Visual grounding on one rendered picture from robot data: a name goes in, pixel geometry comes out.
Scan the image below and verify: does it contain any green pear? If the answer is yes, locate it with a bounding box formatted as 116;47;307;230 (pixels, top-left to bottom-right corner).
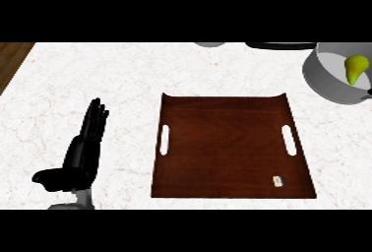
343;54;371;86

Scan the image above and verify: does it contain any grey metal pot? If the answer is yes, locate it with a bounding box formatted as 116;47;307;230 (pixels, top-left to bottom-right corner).
302;42;372;106

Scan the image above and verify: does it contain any black round object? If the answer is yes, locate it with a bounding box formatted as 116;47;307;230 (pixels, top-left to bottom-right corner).
244;42;319;51

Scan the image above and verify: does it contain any grey round object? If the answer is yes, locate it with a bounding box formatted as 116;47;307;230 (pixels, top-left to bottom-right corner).
194;42;228;49

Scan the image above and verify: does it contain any dark brown wooden tray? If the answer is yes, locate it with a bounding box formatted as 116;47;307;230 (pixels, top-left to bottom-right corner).
150;93;319;200

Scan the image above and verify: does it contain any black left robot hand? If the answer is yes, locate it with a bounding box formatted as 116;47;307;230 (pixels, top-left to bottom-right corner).
31;97;111;193

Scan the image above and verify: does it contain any brown wooden surface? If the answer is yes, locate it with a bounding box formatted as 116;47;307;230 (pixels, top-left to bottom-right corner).
0;42;39;96

